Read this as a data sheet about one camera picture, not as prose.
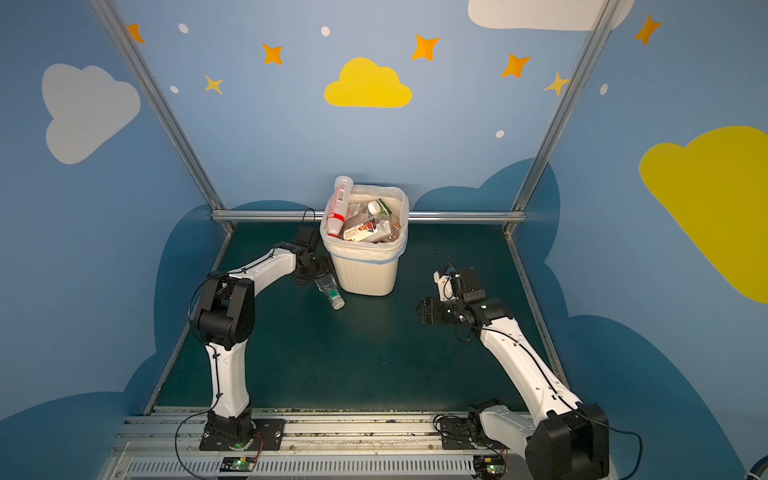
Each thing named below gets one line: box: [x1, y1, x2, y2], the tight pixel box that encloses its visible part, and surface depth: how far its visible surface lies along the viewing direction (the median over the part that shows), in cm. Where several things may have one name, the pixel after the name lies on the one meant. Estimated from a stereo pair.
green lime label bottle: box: [367, 198, 393, 216], surface depth 88 cm
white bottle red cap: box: [327, 175, 354, 238], surface depth 86 cm
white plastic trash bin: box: [320, 184, 409, 297], surface depth 86 cm
